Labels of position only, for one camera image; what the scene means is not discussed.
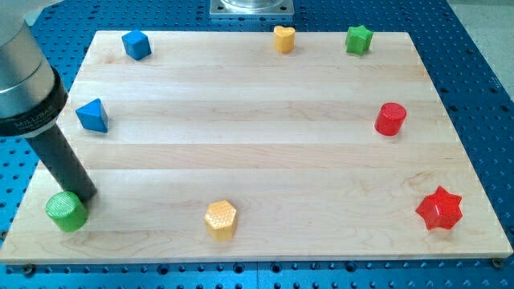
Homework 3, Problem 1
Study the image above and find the light wooden board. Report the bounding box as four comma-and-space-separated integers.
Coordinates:
1, 31, 512, 264

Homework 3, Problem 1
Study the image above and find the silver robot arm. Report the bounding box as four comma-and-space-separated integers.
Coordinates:
1, 10, 67, 137

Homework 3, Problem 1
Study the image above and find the blue triangular prism block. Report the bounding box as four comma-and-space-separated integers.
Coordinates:
75, 99, 108, 133

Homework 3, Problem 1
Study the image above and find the blue cube block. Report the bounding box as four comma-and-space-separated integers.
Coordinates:
121, 30, 152, 60

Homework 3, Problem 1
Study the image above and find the red star block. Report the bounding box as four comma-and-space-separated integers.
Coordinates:
415, 186, 463, 230

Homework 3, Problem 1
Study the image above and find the blue perforated breadboard table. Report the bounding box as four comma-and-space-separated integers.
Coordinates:
1, 0, 513, 288

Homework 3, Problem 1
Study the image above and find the green star block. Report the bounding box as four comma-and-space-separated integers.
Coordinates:
345, 25, 373, 55

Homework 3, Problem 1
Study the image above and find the yellow hexagon block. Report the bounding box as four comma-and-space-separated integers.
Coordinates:
204, 200, 238, 242

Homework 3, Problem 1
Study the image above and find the red cylinder block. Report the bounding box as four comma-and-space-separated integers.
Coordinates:
374, 103, 407, 136

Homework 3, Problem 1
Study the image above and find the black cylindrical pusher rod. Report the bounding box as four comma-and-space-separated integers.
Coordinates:
27, 124, 97, 201

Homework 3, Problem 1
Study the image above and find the green cylinder block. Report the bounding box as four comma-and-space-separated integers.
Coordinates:
45, 191, 88, 232

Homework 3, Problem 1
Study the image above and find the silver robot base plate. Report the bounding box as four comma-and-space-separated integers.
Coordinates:
210, 0, 295, 16

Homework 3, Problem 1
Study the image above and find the yellow heart block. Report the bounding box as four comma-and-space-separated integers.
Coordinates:
273, 26, 296, 53

